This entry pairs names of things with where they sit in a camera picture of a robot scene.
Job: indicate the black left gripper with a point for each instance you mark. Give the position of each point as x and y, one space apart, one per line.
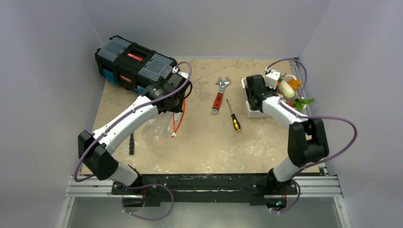
178 108

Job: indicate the clear zip top bag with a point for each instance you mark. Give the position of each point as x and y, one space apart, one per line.
159 131

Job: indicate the white toy radish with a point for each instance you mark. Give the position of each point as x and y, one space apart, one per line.
286 90

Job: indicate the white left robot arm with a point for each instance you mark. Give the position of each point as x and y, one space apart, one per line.
95 149

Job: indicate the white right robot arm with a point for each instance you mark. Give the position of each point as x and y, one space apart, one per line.
307 141

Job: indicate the black plastic toolbox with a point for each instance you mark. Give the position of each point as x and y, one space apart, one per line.
129 65

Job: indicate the black hammer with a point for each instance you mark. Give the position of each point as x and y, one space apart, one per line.
131 144

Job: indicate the yellow black screwdriver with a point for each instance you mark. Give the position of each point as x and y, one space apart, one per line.
235 121

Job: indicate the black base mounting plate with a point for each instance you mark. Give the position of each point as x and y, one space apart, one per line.
256 189

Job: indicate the orange toy pepper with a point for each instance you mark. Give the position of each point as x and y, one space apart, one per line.
294 84

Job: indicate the green leafy toy vegetable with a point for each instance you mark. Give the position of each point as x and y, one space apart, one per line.
301 103

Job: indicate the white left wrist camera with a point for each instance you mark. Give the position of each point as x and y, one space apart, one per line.
176 70

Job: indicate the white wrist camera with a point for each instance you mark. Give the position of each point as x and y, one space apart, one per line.
176 70
271 78

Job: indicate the red handled adjustable wrench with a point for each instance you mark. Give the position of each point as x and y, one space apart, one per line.
219 98

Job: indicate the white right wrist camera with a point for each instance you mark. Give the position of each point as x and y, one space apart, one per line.
271 78

